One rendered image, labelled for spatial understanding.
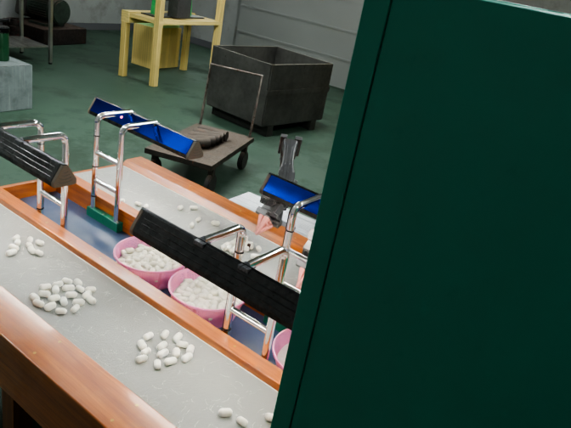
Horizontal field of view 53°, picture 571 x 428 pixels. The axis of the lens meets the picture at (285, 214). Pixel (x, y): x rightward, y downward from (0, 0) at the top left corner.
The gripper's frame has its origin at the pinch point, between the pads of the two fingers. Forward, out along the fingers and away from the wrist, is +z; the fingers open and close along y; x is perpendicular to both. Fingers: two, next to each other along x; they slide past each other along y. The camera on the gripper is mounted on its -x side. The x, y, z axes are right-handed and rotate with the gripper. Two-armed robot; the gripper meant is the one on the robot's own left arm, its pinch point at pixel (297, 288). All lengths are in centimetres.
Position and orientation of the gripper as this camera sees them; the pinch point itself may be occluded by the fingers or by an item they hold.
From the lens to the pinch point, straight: 203.8
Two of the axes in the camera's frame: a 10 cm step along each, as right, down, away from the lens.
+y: 7.8, 3.7, -5.0
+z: -5.7, 7.5, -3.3
